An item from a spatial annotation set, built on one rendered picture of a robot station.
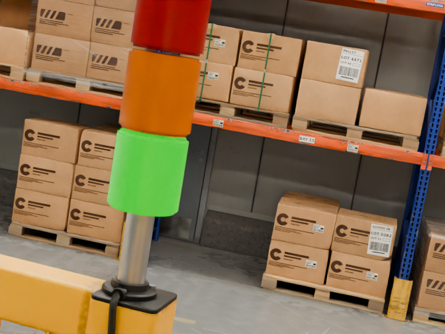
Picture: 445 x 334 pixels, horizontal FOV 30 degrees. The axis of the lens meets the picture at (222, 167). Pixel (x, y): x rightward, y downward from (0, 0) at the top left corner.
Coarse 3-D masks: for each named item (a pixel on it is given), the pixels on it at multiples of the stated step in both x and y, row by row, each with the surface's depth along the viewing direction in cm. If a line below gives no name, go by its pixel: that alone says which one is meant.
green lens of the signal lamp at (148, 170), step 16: (128, 144) 55; (144, 144) 55; (160, 144) 55; (176, 144) 55; (128, 160) 55; (144, 160) 55; (160, 160) 55; (176, 160) 56; (112, 176) 57; (128, 176) 55; (144, 176) 55; (160, 176) 55; (176, 176) 56; (112, 192) 56; (128, 192) 55; (144, 192) 55; (160, 192) 56; (176, 192) 57; (128, 208) 56; (144, 208) 55; (160, 208) 56; (176, 208) 57
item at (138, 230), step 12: (132, 216) 57; (144, 216) 57; (132, 228) 57; (144, 228) 57; (132, 240) 57; (144, 240) 57; (132, 252) 57; (144, 252) 58; (120, 264) 58; (132, 264) 58; (144, 264) 58; (120, 276) 58; (132, 276) 58; (144, 276) 58
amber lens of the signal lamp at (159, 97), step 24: (144, 72) 54; (168, 72) 54; (192, 72) 55; (144, 96) 54; (168, 96) 54; (192, 96) 56; (120, 120) 56; (144, 120) 55; (168, 120) 55; (192, 120) 57
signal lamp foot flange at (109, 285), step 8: (112, 280) 58; (104, 288) 58; (112, 288) 58; (128, 288) 57; (136, 288) 58; (144, 288) 58; (152, 288) 59; (128, 296) 57; (136, 296) 57; (144, 296) 57; (152, 296) 58
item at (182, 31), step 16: (144, 0) 54; (160, 0) 54; (176, 0) 53; (192, 0) 54; (208, 0) 55; (144, 16) 54; (160, 16) 54; (176, 16) 54; (192, 16) 54; (208, 16) 56; (144, 32) 54; (160, 32) 54; (176, 32) 54; (192, 32) 54; (160, 48) 54; (176, 48) 54; (192, 48) 55
